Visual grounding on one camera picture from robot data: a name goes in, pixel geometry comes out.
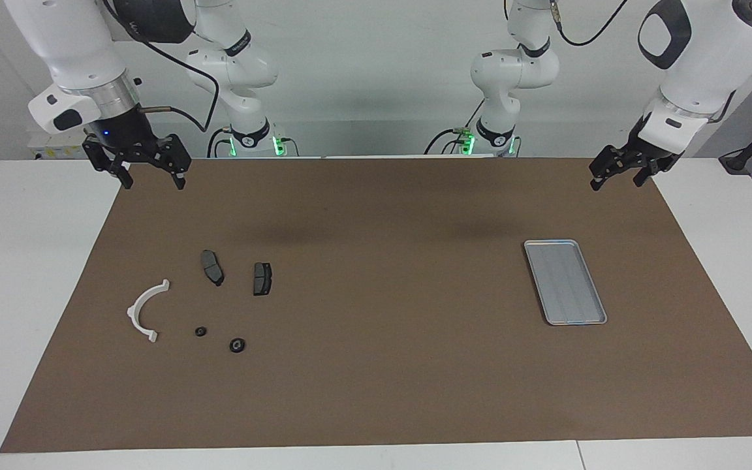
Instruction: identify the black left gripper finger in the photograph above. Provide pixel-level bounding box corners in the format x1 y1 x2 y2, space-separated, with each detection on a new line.
589 145 631 191
634 157 667 188

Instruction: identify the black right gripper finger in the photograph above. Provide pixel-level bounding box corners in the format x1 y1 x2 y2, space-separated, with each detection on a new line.
82 134 134 191
154 134 192 191

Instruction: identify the silver metal tray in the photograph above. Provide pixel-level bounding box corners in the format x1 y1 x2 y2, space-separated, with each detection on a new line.
524 239 608 326

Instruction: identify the white power strip box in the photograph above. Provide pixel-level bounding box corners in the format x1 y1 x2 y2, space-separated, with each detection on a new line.
27 129 93 161

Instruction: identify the dark grey curved brake pad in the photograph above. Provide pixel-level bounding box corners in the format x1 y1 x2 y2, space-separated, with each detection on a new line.
200 250 225 287

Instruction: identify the dark grey rectangular brake pad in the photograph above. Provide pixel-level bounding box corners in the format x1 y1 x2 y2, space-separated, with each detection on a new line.
253 262 274 296

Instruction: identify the brown table mat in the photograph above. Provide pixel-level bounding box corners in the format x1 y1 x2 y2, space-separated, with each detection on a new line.
0 158 752 454

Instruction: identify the black right base cable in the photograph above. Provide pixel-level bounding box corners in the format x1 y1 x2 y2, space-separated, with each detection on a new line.
206 126 233 159

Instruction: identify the black base cable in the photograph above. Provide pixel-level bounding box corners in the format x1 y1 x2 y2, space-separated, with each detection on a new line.
206 126 233 159
424 98 486 156

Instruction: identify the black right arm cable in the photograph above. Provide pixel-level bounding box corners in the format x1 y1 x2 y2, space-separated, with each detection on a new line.
103 0 220 133

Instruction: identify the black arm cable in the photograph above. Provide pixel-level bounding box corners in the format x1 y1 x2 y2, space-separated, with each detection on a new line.
103 0 220 133
548 0 737 123

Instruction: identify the black left base cable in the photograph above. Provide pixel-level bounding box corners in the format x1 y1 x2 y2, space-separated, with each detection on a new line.
424 98 486 156

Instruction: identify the white curved plastic bracket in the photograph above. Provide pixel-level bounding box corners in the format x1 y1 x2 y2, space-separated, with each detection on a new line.
127 279 171 343

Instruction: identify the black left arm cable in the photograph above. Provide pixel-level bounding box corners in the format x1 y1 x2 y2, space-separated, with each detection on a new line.
548 0 737 123

